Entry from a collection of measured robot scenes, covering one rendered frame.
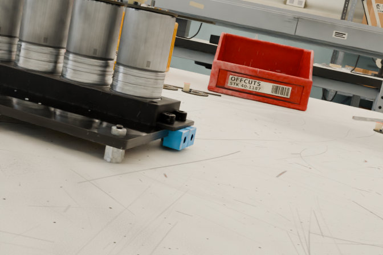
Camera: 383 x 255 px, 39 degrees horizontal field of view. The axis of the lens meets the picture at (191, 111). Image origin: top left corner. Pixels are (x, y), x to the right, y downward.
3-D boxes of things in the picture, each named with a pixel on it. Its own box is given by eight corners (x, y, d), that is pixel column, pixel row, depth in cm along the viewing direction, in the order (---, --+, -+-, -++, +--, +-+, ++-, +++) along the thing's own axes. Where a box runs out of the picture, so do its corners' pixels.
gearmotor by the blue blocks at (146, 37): (144, 120, 25) (166, 8, 24) (97, 107, 25) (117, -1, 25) (164, 115, 27) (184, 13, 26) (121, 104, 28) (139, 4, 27)
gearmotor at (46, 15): (41, 92, 26) (58, -13, 26) (0, 81, 27) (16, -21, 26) (69, 90, 29) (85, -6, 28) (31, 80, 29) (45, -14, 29)
